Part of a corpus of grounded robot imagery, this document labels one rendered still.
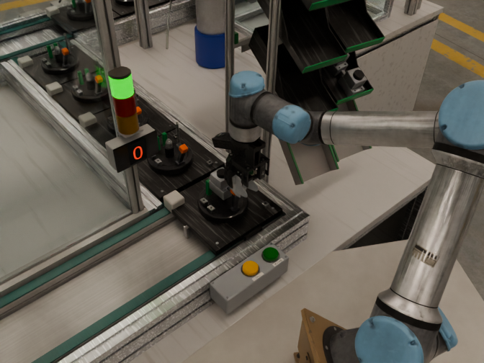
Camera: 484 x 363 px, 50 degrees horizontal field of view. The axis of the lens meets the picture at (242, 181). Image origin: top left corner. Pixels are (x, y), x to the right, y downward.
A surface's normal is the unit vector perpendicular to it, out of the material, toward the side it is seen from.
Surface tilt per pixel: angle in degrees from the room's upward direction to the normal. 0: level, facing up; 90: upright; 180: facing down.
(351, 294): 1
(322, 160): 45
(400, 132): 71
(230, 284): 0
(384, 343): 60
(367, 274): 0
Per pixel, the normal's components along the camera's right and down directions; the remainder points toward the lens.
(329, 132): -0.54, 0.31
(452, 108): -0.50, -0.19
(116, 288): 0.01, -0.73
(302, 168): 0.37, -0.11
